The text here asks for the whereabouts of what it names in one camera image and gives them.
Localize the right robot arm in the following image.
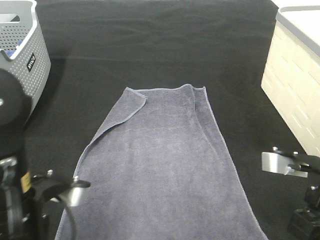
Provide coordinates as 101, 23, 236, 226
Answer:
287, 185, 320, 240

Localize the grey perforated laundry basket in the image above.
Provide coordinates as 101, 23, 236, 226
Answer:
0, 0, 51, 125

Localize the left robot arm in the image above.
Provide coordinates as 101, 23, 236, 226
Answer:
0, 69, 49, 240

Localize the cream storage box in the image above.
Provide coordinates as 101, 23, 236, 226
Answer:
261, 2, 320, 156

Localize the grey towel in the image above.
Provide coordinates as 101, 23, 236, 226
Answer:
54, 83, 269, 240

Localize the black table cloth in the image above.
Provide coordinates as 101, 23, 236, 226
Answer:
24, 0, 320, 240

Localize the blue cloth in basket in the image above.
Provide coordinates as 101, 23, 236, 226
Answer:
5, 45, 20, 58

